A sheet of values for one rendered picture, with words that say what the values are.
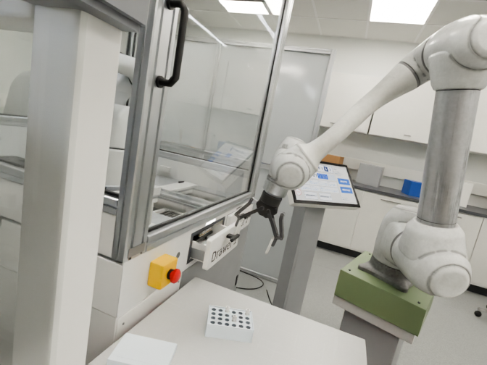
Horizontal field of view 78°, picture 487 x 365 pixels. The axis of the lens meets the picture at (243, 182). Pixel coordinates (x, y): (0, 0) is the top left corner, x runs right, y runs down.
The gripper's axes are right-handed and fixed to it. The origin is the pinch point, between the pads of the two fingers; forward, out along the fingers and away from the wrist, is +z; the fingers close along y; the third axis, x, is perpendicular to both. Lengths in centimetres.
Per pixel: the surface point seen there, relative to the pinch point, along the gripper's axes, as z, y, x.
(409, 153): -71, -88, -353
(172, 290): 17.5, 13.0, 24.8
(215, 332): 10.8, -7.4, 37.9
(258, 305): 11.3, -13.2, 16.2
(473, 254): 7, -184, -282
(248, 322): 8.0, -13.6, 31.2
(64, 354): -18, -3, 86
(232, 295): 13.2, -4.4, 16.2
